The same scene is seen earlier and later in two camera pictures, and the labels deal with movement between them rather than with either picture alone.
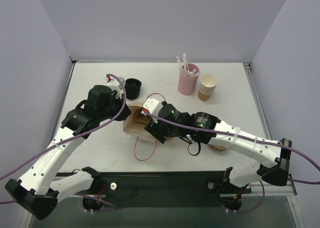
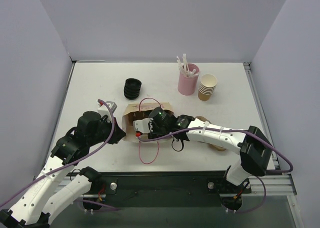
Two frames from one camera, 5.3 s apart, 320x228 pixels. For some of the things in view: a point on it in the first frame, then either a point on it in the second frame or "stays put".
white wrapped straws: [185, 68] stays put
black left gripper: [123, 112] to [116, 132]
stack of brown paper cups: [208, 83] stays put
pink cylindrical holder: [188, 85] stays put
